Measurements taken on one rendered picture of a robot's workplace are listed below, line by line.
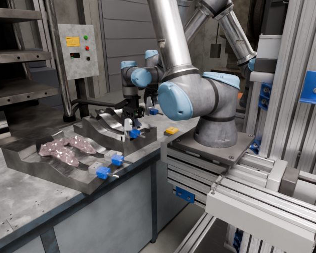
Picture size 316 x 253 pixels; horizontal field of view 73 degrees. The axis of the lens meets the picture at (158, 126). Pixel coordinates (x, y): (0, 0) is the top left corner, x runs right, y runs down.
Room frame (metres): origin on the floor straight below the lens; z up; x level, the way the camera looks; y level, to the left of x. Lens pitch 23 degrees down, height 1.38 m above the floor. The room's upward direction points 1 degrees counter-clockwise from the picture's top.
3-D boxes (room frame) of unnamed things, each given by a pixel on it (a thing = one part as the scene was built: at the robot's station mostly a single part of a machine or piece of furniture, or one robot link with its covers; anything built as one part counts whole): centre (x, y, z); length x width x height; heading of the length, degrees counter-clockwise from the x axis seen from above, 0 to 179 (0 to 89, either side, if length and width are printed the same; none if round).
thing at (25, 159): (0.90, 0.45, 0.86); 0.50 x 0.26 x 0.11; 66
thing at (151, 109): (1.30, 0.02, 0.93); 0.13 x 0.05 x 0.05; 49
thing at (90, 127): (1.22, 0.28, 0.87); 0.50 x 0.26 x 0.14; 49
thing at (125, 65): (1.01, 0.13, 1.22); 0.09 x 0.08 x 0.11; 29
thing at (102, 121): (1.21, 0.28, 0.92); 0.35 x 0.16 x 0.09; 49
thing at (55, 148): (0.90, 0.44, 0.90); 0.26 x 0.18 x 0.08; 66
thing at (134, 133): (1.00, 0.11, 0.92); 0.13 x 0.05 x 0.05; 49
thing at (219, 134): (0.69, -0.20, 1.09); 0.15 x 0.15 x 0.10
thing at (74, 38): (1.84, 0.67, 0.74); 0.30 x 0.22 x 1.47; 139
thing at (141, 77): (0.93, 0.07, 1.22); 0.11 x 0.11 x 0.08; 29
